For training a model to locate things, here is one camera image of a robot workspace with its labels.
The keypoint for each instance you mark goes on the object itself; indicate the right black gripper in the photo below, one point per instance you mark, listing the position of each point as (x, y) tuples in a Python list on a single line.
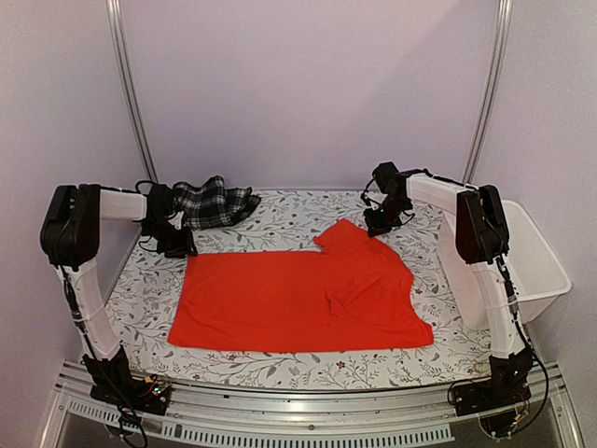
[(377, 227)]

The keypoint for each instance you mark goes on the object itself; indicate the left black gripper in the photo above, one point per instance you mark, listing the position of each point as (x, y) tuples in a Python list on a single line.
[(185, 246)]

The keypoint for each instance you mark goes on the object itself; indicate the black white plaid skirt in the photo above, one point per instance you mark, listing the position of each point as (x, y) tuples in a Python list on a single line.
[(214, 205)]

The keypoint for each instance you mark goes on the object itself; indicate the red garment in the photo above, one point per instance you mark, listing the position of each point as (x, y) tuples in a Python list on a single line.
[(351, 294)]

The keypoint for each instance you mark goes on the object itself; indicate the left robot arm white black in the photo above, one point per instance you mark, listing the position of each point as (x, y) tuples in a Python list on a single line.
[(70, 238)]

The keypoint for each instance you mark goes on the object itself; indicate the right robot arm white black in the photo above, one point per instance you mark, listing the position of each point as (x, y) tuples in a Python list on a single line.
[(481, 240)]

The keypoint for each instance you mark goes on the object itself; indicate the white plastic laundry bin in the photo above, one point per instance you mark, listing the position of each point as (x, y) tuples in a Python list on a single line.
[(537, 275)]

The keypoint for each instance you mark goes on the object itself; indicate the floral patterned table cloth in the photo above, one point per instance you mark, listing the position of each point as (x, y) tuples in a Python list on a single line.
[(143, 302)]

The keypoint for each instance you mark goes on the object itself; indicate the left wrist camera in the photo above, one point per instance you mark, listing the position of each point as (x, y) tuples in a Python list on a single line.
[(177, 220)]

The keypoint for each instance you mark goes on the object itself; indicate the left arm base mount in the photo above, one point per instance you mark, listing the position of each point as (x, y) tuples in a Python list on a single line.
[(149, 395)]

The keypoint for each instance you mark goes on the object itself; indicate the front aluminium rail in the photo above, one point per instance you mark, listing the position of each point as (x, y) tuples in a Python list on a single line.
[(205, 415)]

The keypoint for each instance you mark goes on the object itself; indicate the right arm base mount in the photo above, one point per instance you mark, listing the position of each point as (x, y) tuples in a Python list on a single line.
[(469, 397)]

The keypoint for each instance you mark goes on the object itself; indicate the left aluminium frame post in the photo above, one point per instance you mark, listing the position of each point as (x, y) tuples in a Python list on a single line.
[(118, 36)]

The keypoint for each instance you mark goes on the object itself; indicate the aluminium frame post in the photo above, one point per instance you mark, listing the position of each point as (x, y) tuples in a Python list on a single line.
[(118, 36), (498, 54)]

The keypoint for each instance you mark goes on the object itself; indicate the right aluminium frame post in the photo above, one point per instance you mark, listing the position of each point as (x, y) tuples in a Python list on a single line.
[(498, 54)]

